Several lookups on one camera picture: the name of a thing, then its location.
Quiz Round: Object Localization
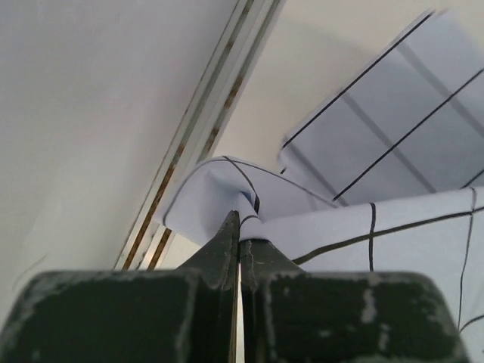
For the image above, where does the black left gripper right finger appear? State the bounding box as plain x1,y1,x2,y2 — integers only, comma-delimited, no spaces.
240,240,470,362

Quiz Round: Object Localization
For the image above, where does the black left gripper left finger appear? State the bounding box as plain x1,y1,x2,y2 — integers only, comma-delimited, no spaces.
1,211,240,362

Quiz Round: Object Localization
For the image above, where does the white black-grid tablecloth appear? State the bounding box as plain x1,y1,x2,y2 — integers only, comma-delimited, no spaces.
155,11,483,362

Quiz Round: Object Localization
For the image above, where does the aluminium enclosure frame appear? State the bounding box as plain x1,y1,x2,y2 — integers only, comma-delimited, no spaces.
114,1,284,270

